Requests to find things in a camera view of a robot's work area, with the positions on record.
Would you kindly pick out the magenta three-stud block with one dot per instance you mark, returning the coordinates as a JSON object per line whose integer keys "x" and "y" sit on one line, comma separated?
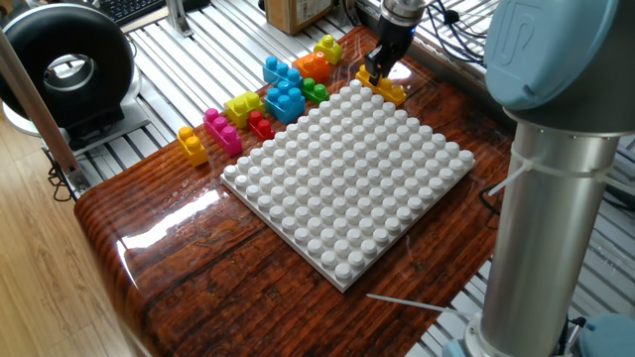
{"x": 225, "y": 139}

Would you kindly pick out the cardboard box with label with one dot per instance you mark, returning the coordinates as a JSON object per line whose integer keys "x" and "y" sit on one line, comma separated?
{"x": 292, "y": 17}

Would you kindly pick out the black keyboard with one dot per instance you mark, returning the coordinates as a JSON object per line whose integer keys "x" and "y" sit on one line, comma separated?
{"x": 124, "y": 9}

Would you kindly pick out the wood pattern table mat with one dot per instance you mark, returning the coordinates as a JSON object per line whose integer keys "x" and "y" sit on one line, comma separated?
{"x": 223, "y": 277}

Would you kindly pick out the white zip tie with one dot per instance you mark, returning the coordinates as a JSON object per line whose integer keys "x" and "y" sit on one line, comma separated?
{"x": 421, "y": 305}
{"x": 565, "y": 172}

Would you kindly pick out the red two-stud block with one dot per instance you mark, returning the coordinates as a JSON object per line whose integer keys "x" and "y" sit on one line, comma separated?
{"x": 262, "y": 130}

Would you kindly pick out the slanted aluminium bar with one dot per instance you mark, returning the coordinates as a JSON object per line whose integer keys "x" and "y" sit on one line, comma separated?
{"x": 49, "y": 134}

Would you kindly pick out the yellow four-stud long block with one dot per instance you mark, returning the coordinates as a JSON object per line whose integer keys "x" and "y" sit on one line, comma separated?
{"x": 392, "y": 91}

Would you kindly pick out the blue three-stud long block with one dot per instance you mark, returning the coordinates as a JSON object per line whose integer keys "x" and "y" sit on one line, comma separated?
{"x": 280, "y": 74}

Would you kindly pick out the orange tall block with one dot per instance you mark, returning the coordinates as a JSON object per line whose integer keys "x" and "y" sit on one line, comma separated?
{"x": 312, "y": 69}

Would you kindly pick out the aluminium post bracket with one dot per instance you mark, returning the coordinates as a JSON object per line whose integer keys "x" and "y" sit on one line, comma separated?
{"x": 177, "y": 17}

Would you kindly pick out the yellow two-stud block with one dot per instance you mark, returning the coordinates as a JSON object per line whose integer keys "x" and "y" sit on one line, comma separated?
{"x": 194, "y": 151}

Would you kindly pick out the blue four-stud square block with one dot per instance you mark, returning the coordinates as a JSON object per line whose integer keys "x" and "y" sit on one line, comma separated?
{"x": 285, "y": 106}

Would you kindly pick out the lime tall two-stud block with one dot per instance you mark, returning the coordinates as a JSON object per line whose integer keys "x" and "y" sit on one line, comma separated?
{"x": 243, "y": 111}

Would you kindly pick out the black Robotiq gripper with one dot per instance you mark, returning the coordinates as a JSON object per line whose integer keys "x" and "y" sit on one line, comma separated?
{"x": 394, "y": 37}

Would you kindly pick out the white studded baseplate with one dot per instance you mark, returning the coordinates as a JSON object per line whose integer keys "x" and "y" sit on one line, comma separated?
{"x": 347, "y": 188}

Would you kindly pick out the white device base plate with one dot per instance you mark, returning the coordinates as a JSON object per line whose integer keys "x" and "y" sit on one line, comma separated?
{"x": 134, "y": 124}

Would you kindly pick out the small lime block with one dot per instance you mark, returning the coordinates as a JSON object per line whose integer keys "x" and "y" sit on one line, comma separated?
{"x": 328, "y": 50}

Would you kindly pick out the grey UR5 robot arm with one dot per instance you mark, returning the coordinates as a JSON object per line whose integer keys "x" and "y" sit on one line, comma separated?
{"x": 546, "y": 223}

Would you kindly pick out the green two-stud block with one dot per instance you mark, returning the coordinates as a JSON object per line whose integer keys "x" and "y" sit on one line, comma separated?
{"x": 316, "y": 93}

